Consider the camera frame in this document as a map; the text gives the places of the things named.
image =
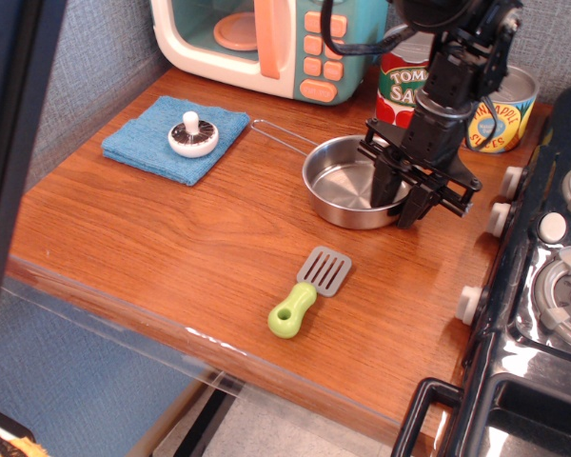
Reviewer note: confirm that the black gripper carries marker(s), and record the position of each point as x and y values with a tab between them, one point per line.
425	156

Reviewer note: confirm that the silver pot with wire handle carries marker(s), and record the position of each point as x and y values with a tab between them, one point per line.
338	179

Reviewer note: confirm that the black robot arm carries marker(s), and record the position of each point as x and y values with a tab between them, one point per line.
467	62

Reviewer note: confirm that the white stove knob middle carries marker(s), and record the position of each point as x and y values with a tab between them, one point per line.
497	219

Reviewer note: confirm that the white stove knob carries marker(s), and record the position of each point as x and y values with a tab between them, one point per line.
497	219
510	182
468	303

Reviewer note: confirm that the white stove knob top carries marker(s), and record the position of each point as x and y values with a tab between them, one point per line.
510	182

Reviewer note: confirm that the pineapple slices can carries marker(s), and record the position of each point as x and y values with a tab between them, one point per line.
502	129

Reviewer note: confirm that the tomato sauce can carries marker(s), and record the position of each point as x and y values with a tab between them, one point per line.
403	71

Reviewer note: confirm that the white stove knob bottom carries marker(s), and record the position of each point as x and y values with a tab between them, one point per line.
468	303

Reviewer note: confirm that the teal toy microwave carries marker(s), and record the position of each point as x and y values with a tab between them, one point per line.
273	47

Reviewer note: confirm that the white toy mushroom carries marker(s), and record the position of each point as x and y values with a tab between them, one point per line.
193	137

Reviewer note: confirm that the black toy stove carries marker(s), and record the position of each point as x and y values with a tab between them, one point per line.
517	364

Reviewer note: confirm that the clear acrylic table guard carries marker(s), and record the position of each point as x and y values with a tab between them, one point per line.
262	383

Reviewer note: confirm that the blue folded cloth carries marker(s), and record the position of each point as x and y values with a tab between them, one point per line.
142	142

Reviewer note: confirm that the green handled grey spatula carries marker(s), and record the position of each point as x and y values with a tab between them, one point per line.
322	273

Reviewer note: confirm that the black oven door handle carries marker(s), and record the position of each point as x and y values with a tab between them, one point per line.
428	392

